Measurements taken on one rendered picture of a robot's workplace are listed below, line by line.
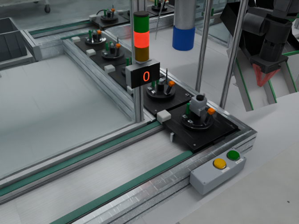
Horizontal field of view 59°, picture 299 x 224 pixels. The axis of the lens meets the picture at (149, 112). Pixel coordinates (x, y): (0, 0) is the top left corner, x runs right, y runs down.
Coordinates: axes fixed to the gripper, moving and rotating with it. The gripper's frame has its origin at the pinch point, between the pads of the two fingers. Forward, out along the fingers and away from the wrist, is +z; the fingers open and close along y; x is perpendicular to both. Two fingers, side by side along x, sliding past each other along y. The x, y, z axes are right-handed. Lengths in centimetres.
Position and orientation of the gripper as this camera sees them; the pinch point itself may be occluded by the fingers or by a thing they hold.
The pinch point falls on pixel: (260, 83)
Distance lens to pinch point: 90.5
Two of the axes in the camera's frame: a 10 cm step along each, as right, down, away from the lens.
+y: -8.3, 3.3, -4.5
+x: 5.6, 5.3, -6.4
